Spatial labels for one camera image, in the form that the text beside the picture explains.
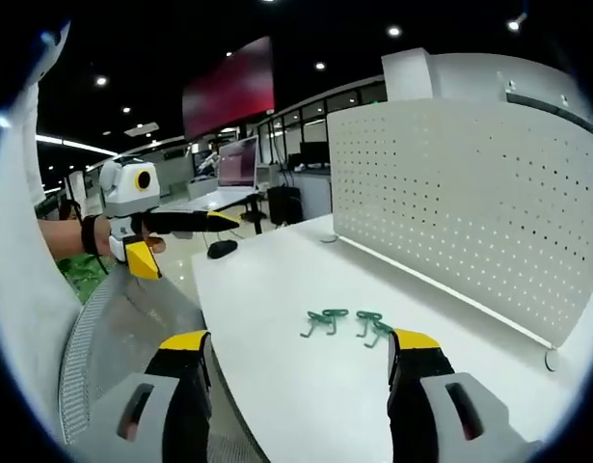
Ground green hook assembly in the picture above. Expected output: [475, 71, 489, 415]
[299, 311, 327, 339]
[363, 321, 394, 349]
[321, 308, 351, 337]
[355, 310, 385, 339]

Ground large red wall screen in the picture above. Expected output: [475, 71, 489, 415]
[181, 35, 277, 142]

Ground black wristband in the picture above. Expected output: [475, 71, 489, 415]
[80, 215, 104, 258]

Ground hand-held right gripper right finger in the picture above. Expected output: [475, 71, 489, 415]
[387, 328, 544, 463]

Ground grey mesh office chair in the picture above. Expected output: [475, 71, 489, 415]
[58, 268, 273, 463]

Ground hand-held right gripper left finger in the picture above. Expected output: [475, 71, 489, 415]
[76, 329, 213, 463]

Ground person's left hand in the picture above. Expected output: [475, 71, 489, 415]
[95, 215, 168, 257]

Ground black computer mouse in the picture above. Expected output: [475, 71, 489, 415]
[206, 239, 240, 259]

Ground white perforated mounting plate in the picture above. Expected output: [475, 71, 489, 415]
[319, 97, 593, 372]

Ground silver laptop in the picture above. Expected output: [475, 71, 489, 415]
[166, 134, 261, 214]

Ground black desktop monitor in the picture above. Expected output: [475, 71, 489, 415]
[298, 141, 331, 168]

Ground black computer tower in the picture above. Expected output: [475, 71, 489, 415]
[266, 186, 303, 228]

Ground person's white clothing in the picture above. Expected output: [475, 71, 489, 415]
[0, 18, 86, 448]

